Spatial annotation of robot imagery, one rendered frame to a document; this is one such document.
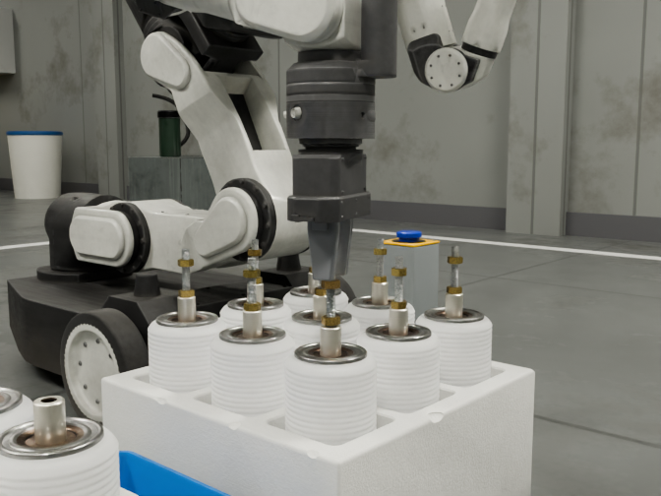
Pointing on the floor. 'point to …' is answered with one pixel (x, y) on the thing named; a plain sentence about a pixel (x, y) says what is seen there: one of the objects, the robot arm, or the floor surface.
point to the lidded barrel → (35, 163)
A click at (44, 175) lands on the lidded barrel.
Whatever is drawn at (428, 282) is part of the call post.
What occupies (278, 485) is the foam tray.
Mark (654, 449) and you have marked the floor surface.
